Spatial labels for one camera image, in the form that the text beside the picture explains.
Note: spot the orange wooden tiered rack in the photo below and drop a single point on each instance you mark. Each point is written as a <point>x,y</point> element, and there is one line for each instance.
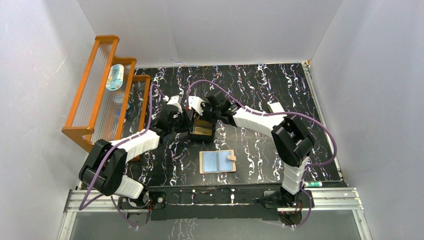
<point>92,113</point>

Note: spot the white green marker pen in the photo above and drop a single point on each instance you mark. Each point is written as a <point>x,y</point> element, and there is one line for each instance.
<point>313,184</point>

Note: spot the tan blue card holder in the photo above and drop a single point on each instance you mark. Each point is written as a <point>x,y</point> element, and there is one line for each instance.
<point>218,161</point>

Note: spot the blue items on rack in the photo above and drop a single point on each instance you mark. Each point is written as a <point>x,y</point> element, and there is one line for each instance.
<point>119,101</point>

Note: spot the black plastic card bin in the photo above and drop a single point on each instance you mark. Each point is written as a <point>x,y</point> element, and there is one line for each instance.
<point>199,138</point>

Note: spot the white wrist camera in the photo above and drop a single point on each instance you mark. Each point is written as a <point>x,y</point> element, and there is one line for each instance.
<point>176,101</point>
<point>195,104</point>

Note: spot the blue white blister pack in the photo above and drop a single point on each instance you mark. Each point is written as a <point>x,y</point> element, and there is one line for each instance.
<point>115,77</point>

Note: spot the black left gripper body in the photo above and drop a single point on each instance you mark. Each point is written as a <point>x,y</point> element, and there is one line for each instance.
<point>183,122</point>

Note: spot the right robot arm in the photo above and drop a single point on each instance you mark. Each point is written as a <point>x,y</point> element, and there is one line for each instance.
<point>292,139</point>

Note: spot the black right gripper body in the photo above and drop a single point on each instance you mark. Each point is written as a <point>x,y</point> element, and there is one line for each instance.
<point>209,113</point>

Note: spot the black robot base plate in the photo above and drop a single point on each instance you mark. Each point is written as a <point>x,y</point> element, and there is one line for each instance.
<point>241,201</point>

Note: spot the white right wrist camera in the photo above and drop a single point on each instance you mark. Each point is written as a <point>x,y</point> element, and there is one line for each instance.
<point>195,104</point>

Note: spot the white cardboard box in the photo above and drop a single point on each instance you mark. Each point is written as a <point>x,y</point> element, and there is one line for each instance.
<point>275,107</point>

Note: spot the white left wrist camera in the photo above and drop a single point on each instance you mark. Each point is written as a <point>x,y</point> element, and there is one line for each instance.
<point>176,101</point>

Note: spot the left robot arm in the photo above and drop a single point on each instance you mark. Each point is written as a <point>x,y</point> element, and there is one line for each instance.
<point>104,167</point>

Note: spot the aluminium frame rail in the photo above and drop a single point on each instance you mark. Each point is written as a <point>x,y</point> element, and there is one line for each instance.
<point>325,199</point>

